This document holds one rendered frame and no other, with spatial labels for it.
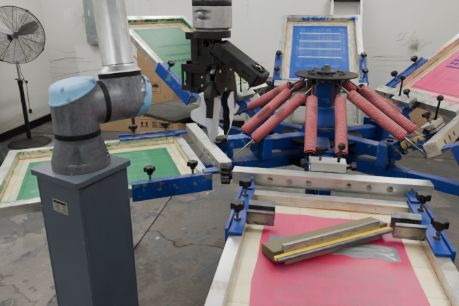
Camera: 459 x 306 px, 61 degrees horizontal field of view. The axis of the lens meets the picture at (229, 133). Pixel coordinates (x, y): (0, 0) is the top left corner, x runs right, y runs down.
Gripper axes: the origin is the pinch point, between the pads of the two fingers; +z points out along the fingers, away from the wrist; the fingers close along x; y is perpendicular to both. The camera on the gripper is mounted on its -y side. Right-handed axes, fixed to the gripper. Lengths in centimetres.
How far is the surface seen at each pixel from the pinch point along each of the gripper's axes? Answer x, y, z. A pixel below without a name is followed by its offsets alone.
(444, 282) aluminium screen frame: -30, -44, 39
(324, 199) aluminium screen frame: -54, -7, 37
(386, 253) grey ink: -37, -30, 40
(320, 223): -44, -9, 41
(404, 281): -28, -36, 41
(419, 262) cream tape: -38, -39, 41
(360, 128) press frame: -135, -1, 34
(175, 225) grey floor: -144, 132, 136
